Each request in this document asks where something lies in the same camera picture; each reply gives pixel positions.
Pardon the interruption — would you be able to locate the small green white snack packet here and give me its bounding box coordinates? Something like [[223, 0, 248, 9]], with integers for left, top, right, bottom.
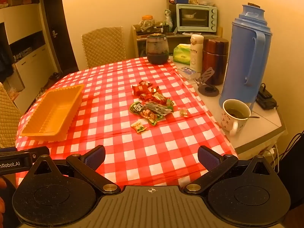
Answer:
[[131, 121, 147, 132]]

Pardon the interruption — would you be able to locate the red white checkered tablecloth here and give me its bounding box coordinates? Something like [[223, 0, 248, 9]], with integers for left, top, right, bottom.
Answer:
[[15, 56, 239, 188]]

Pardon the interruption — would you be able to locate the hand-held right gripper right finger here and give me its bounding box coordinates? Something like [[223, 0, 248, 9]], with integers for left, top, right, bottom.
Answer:
[[183, 145, 277, 194]]

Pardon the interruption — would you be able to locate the white cabinet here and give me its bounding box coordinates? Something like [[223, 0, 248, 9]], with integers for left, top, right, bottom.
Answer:
[[0, 2, 63, 115]]

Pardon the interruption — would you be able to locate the white cable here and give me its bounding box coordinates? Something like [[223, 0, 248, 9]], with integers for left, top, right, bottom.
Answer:
[[261, 145, 280, 172]]

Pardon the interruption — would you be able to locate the black cable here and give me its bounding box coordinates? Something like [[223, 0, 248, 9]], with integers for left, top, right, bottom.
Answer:
[[277, 130, 304, 174]]

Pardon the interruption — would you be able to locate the dark door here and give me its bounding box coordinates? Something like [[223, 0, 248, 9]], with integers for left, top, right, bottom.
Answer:
[[40, 0, 79, 74]]

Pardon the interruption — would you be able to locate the dark glass jar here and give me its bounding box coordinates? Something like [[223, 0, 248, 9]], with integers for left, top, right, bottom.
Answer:
[[146, 33, 170, 65]]

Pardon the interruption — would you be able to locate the blue thermos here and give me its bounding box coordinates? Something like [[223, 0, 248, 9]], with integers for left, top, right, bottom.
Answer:
[[219, 3, 272, 122]]

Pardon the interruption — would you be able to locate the woven chair back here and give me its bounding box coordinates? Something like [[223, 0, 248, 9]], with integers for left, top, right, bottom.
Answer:
[[81, 27, 126, 69]]

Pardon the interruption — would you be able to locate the brown metal canister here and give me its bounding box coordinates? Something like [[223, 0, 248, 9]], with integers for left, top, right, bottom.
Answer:
[[202, 37, 229, 86]]

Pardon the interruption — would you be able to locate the large red candy packet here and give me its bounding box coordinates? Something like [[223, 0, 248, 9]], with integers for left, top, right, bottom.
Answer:
[[132, 85, 150, 96]]

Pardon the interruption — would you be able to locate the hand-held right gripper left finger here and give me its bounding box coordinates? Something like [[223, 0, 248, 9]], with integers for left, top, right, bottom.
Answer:
[[28, 145, 121, 195]]

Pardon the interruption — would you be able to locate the person's left hand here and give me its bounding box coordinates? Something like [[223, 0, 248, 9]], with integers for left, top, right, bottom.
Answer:
[[0, 177, 7, 217]]

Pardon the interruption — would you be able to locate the white patterned mug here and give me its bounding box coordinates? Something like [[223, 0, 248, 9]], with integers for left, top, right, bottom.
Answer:
[[221, 98, 252, 136]]

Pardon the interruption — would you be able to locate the plastic jar with orange lid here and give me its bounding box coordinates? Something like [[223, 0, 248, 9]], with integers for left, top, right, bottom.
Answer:
[[139, 15, 155, 31]]

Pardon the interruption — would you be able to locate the quilted beige chair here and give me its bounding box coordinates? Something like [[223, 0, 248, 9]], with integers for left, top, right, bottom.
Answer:
[[0, 83, 22, 149]]

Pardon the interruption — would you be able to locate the long clear grey snack packet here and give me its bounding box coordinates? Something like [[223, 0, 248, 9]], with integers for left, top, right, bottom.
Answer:
[[145, 102, 174, 117]]

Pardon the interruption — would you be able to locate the orange plastic tray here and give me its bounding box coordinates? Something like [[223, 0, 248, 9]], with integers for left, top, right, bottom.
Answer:
[[19, 84, 85, 143]]

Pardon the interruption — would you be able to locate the orange green snack packet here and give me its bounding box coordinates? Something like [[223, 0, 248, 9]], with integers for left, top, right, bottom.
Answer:
[[142, 109, 164, 126]]

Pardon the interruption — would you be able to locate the grey phone stand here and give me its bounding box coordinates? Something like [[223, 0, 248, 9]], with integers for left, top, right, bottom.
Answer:
[[196, 67, 219, 97]]

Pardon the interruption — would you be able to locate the white bunny bottle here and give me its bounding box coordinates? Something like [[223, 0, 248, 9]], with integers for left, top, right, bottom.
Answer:
[[190, 34, 204, 73]]

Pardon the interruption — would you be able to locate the red orange snack packet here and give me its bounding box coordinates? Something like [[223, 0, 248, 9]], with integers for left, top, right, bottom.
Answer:
[[153, 93, 168, 105]]

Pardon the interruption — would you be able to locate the dark green snack packet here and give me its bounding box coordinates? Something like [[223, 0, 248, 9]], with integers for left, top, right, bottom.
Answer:
[[129, 102, 144, 115]]

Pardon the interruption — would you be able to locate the black power adapter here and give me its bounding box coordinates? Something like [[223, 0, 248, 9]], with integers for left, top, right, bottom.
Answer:
[[255, 83, 278, 110]]

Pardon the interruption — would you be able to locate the green tissue pack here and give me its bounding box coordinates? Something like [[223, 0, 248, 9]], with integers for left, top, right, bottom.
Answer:
[[173, 44, 192, 65]]

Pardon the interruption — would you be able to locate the light blue toaster oven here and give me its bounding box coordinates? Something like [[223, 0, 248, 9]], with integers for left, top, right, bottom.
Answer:
[[176, 3, 218, 33]]

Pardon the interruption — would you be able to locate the blue white small packet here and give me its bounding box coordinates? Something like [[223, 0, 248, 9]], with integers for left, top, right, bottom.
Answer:
[[178, 66, 198, 80]]

